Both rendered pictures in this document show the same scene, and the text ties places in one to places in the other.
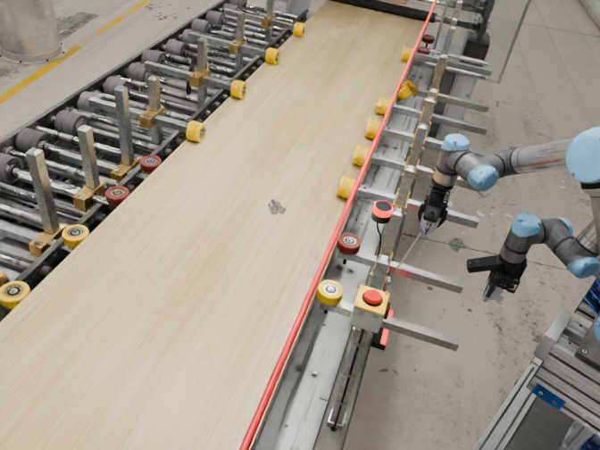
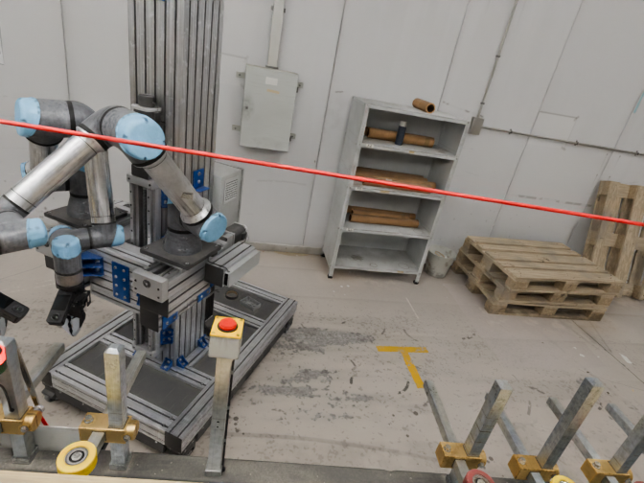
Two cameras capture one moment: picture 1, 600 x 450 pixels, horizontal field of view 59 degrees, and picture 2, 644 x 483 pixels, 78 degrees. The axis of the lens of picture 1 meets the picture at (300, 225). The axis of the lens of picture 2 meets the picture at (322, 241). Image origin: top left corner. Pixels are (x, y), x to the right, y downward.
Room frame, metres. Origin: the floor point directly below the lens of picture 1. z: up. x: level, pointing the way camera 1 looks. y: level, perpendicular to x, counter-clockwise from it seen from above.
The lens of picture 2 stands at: (0.94, 0.58, 1.83)
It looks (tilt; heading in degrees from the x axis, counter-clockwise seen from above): 25 degrees down; 250
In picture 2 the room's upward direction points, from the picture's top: 11 degrees clockwise
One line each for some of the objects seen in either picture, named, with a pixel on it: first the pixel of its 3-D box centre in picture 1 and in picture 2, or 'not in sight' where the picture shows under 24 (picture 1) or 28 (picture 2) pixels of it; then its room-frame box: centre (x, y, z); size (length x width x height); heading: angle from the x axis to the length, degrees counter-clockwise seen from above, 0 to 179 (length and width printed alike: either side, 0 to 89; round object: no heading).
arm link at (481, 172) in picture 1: (480, 170); (16, 233); (1.36, -0.50, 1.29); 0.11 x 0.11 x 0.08; 36
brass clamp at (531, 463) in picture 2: not in sight; (534, 468); (-0.10, 0.02, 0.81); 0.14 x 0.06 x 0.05; 168
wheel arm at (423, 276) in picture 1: (399, 269); (16, 400); (1.37, -0.36, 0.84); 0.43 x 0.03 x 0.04; 78
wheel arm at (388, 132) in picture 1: (427, 141); not in sight; (2.11, -0.50, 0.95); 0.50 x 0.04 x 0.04; 78
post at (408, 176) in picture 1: (395, 220); not in sight; (1.59, -0.35, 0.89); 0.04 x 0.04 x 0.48; 78
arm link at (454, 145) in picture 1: (453, 154); not in sight; (1.43, -0.43, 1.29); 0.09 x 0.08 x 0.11; 36
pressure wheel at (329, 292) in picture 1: (328, 300); (79, 470); (1.17, -0.12, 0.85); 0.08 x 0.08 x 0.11
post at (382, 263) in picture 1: (367, 315); (118, 417); (1.10, -0.24, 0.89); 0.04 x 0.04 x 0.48; 78
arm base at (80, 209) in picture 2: not in sight; (86, 201); (1.37, -1.21, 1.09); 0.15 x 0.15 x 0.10
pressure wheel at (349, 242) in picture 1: (346, 251); not in sight; (1.41, -0.18, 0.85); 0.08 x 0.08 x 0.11
